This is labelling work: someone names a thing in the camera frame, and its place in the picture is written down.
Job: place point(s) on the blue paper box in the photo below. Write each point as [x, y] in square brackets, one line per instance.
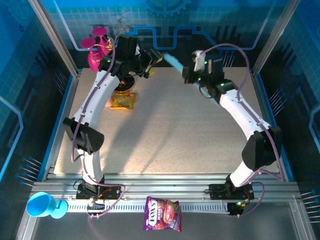
[172, 61]

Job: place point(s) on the yellow snack packet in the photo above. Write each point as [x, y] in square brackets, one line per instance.
[123, 101]

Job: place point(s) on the blue plastic goblet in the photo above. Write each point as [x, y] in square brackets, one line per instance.
[40, 205]

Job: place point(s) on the pink vase with flowers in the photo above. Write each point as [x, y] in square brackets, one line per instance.
[95, 63]

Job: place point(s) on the aluminium frame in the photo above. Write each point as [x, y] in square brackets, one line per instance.
[160, 181]

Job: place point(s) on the magenta plastic goblet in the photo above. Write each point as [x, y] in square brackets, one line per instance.
[99, 31]

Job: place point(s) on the small black electronics box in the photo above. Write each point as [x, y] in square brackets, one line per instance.
[96, 206]
[235, 208]

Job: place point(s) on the purple candy bag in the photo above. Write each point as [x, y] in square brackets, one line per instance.
[161, 213]

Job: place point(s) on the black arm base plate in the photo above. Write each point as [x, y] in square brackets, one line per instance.
[112, 192]
[217, 191]

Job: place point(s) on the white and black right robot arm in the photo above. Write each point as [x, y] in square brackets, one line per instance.
[240, 112]

